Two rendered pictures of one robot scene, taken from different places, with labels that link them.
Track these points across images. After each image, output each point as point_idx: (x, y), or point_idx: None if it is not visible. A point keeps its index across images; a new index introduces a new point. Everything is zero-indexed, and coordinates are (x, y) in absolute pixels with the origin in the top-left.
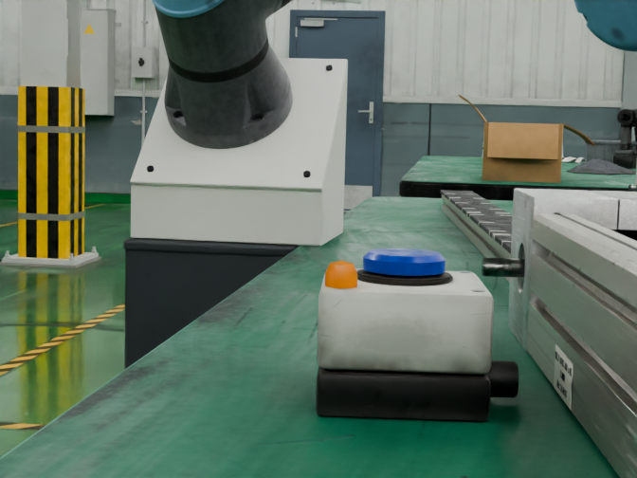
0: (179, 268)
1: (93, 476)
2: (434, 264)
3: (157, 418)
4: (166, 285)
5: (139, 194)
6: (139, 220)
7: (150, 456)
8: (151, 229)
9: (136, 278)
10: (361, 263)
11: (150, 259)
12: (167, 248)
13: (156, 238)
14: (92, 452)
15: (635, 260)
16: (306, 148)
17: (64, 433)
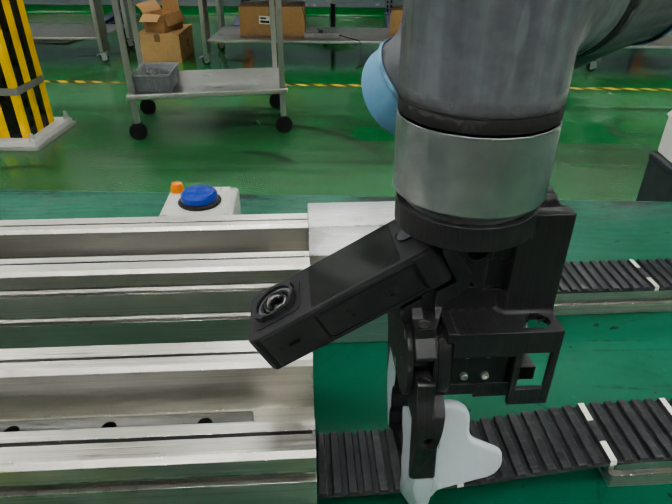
0: (662, 183)
1: (116, 205)
2: (183, 199)
3: None
4: (654, 190)
5: (669, 124)
6: (663, 141)
7: (134, 210)
8: (665, 150)
9: (646, 178)
10: (642, 228)
11: (654, 169)
12: (661, 167)
13: (665, 157)
14: (140, 202)
15: (69, 219)
16: None
17: (162, 196)
